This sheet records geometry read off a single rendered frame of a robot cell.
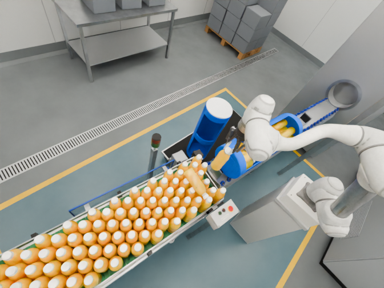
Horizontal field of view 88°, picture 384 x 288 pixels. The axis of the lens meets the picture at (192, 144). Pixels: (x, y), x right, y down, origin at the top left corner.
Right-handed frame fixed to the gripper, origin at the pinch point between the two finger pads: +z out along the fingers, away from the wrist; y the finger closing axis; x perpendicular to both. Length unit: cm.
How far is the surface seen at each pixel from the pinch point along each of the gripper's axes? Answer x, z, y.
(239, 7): -285, 67, 268
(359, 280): -118, 113, -161
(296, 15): -494, 88, 258
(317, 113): -187, 56, 5
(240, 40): -290, 117, 235
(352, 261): -114, 101, -139
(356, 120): -159, 18, -28
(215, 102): -56, 44, 62
